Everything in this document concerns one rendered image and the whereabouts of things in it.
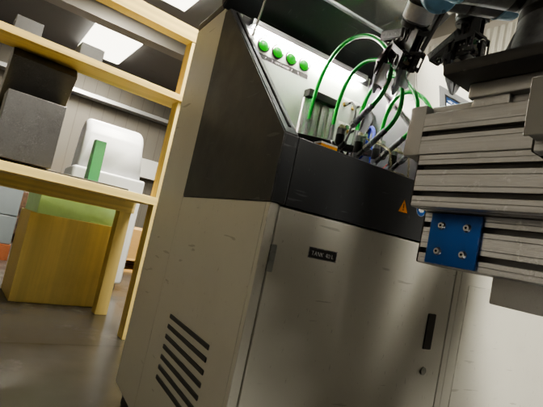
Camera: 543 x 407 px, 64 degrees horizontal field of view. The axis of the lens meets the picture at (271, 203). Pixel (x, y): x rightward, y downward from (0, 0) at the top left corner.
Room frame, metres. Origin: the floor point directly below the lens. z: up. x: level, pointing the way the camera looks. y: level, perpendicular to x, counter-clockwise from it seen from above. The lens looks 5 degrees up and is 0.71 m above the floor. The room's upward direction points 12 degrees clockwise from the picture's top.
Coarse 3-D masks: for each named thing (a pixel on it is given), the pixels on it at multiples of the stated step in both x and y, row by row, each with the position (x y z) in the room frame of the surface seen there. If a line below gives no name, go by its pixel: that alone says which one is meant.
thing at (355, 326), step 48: (288, 240) 0.97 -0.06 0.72; (336, 240) 1.04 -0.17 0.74; (384, 240) 1.12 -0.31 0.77; (288, 288) 0.99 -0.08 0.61; (336, 288) 1.06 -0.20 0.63; (384, 288) 1.14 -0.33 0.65; (432, 288) 1.23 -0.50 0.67; (288, 336) 1.00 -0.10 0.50; (336, 336) 1.07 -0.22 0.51; (384, 336) 1.15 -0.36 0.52; (432, 336) 1.24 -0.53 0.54; (288, 384) 1.02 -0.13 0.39; (336, 384) 1.09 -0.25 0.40; (384, 384) 1.17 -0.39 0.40; (432, 384) 1.27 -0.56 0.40
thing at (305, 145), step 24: (312, 144) 0.98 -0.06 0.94; (312, 168) 0.99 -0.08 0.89; (336, 168) 1.02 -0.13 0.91; (360, 168) 1.06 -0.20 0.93; (288, 192) 0.96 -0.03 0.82; (312, 192) 0.99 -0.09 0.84; (336, 192) 1.03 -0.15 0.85; (360, 192) 1.07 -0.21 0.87; (384, 192) 1.10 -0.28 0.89; (408, 192) 1.15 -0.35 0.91; (336, 216) 1.04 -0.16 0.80; (360, 216) 1.07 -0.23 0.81; (384, 216) 1.11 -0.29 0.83; (408, 216) 1.16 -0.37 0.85
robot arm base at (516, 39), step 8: (528, 8) 0.62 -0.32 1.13; (536, 8) 0.61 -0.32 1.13; (520, 16) 0.64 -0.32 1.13; (528, 16) 0.62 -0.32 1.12; (536, 16) 0.61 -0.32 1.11; (520, 24) 0.63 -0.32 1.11; (528, 24) 0.61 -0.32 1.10; (536, 24) 0.60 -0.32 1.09; (520, 32) 0.62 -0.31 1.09; (528, 32) 0.60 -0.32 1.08; (536, 32) 0.59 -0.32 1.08; (512, 40) 0.63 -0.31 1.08; (520, 40) 0.61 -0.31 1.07; (528, 40) 0.59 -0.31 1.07; (536, 40) 0.59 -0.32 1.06
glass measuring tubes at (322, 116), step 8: (304, 96) 1.58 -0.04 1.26; (312, 96) 1.56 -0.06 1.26; (320, 96) 1.58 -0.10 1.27; (328, 96) 1.59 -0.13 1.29; (304, 104) 1.58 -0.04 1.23; (320, 104) 1.61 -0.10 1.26; (328, 104) 1.61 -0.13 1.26; (304, 112) 1.58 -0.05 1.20; (312, 112) 1.60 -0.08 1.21; (320, 112) 1.62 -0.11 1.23; (328, 112) 1.64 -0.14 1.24; (304, 120) 1.57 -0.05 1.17; (312, 120) 1.59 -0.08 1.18; (320, 120) 1.60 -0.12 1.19; (328, 120) 1.62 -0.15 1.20; (304, 128) 1.57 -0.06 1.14; (312, 128) 1.58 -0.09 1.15; (320, 128) 1.60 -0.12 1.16; (328, 128) 1.62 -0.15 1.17; (320, 136) 1.60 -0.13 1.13
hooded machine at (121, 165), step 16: (96, 128) 3.77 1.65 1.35; (112, 128) 3.88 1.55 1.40; (80, 144) 3.84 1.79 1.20; (112, 144) 3.81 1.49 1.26; (128, 144) 3.90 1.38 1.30; (80, 160) 3.64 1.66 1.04; (112, 160) 3.79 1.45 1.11; (128, 160) 3.87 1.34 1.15; (80, 176) 3.58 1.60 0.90; (112, 176) 3.71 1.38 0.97; (128, 176) 3.84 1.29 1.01; (128, 224) 3.82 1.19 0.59; (128, 240) 3.84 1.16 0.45
